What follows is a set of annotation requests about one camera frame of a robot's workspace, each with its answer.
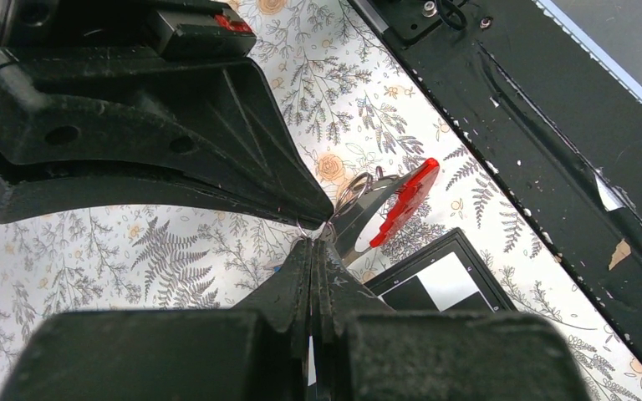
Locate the black white chessboard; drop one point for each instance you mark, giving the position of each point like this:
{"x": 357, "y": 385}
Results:
{"x": 447, "y": 275}

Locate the keyring with red fob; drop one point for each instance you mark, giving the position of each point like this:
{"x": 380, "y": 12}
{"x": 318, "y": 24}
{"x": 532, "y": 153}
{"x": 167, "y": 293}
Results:
{"x": 373, "y": 208}

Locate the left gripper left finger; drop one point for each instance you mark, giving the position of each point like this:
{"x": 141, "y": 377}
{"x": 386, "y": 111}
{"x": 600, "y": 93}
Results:
{"x": 283, "y": 298}

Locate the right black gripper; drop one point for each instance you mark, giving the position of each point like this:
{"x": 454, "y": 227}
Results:
{"x": 215, "y": 121}

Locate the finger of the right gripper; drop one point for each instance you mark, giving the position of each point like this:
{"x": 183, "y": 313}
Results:
{"x": 28, "y": 191}

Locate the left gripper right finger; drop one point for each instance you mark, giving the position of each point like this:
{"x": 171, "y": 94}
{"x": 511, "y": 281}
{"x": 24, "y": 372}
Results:
{"x": 337, "y": 294}

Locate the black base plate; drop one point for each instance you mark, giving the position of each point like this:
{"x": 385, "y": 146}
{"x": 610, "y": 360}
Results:
{"x": 563, "y": 135}

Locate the floral table mat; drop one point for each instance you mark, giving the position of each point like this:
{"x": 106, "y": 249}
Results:
{"x": 349, "y": 108}

